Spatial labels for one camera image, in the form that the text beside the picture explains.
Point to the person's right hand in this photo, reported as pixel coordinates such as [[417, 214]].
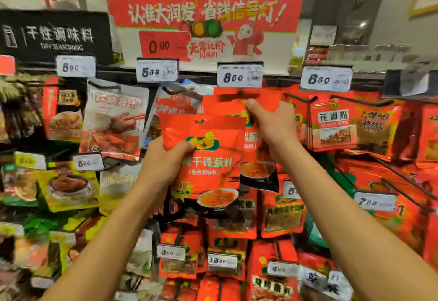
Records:
[[280, 133]]

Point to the person's left hand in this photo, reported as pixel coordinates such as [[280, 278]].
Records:
[[161, 167]]

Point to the red chili dip packet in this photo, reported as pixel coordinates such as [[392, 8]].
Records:
[[209, 160]]

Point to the person's right forearm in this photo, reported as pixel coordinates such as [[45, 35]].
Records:
[[349, 236]]

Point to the person's left forearm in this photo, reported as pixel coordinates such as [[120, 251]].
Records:
[[102, 256]]

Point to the distant shelf goods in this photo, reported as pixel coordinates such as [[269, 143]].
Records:
[[356, 54]]

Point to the pale white packet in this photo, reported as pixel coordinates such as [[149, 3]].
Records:
[[120, 184]]

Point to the white red-print sauce packet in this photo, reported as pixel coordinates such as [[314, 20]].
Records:
[[113, 123]]

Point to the clear packet with red label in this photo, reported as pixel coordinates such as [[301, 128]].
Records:
[[171, 102]]

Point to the hanging display of seasoning packets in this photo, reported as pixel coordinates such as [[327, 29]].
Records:
[[239, 75]]

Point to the yellow green packet bowl picture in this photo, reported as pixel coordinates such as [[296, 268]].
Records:
[[68, 188]]

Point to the small white sign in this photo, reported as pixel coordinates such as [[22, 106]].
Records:
[[323, 35]]

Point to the red packet with dish picture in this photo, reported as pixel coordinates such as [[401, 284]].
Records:
[[65, 119]]

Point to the red white promotion sign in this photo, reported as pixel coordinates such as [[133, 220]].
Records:
[[205, 13]]

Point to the assorted green brown packets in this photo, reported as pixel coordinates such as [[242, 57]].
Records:
[[20, 105]]

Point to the black category sign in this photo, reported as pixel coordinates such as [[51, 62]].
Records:
[[55, 37]]

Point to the red price tag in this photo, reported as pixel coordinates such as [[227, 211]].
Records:
[[7, 64]]

